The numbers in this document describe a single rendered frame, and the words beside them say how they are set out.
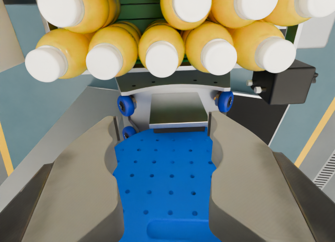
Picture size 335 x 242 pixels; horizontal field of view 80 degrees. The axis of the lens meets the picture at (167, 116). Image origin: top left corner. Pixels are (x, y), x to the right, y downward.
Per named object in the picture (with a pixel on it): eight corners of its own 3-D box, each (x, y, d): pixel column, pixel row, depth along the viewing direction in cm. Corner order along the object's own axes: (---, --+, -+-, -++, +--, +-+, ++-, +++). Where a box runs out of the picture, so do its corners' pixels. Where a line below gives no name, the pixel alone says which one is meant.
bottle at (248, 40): (207, 47, 42) (237, 75, 26) (220, 11, 39) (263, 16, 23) (238, 56, 43) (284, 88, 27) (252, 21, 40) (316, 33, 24)
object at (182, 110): (152, 104, 45) (149, 136, 34) (151, 94, 43) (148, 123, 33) (197, 102, 45) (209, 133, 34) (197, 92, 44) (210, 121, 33)
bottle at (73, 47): (108, 22, 39) (72, 36, 23) (110, 59, 43) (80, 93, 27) (71, 19, 39) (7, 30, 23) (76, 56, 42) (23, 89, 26)
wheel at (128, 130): (132, 151, 43) (139, 147, 45) (130, 134, 41) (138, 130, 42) (121, 141, 46) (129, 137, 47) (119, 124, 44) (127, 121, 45)
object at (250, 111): (174, 216, 212) (175, 231, 199) (211, 82, 140) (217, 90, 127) (221, 220, 217) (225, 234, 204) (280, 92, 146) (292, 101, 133)
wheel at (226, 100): (216, 114, 41) (225, 117, 40) (218, 93, 39) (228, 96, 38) (224, 106, 44) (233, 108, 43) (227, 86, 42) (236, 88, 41)
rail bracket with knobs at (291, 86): (239, 86, 46) (258, 106, 37) (244, 54, 43) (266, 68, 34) (281, 85, 46) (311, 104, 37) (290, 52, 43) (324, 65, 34)
